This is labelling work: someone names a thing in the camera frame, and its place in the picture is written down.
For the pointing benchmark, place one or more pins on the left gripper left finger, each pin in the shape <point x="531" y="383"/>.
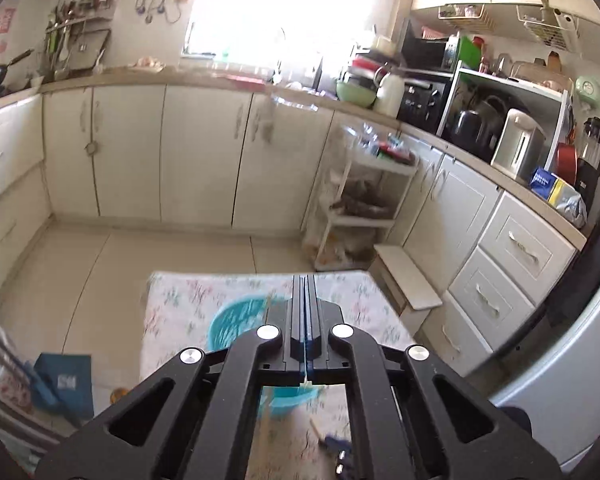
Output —
<point x="193" y="418"/>

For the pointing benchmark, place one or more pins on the white electric kettle pot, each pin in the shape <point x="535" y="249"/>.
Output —
<point x="520" y="146"/>

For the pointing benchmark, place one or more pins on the small white step stool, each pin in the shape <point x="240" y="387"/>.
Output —
<point x="405" y="287"/>

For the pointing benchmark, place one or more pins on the yellow patterned slipper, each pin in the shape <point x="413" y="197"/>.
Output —
<point x="117" y="394"/>

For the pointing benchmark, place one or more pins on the teal perforated plastic basket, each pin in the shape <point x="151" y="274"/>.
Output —
<point x="241" y="316"/>

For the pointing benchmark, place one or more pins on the wall utensil rack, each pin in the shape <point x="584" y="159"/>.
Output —
<point x="76" y="37"/>

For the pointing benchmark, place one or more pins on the white rolling storage cart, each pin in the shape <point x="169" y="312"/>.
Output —
<point x="362" y="185"/>

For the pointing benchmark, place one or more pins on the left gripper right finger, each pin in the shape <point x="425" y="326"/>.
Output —
<point x="412" y="416"/>

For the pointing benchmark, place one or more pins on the floral tablecloth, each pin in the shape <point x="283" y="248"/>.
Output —
<point x="179" y="311"/>

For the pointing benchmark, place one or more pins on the blue dustpan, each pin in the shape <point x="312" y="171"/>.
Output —
<point x="63" y="385"/>

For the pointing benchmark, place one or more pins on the white thermos jug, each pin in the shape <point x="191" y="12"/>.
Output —
<point x="389" y="93"/>

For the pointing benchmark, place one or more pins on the black microwave oven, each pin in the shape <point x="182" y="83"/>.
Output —
<point x="419" y="53"/>

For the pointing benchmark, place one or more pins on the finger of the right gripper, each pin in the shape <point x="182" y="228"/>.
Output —
<point x="340" y="451"/>

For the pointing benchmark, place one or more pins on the wooden chopstick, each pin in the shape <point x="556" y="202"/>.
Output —
<point x="307" y="383"/>
<point x="316" y="429"/>

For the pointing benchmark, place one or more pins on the green bowl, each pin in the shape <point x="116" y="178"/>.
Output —
<point x="355" y="94"/>

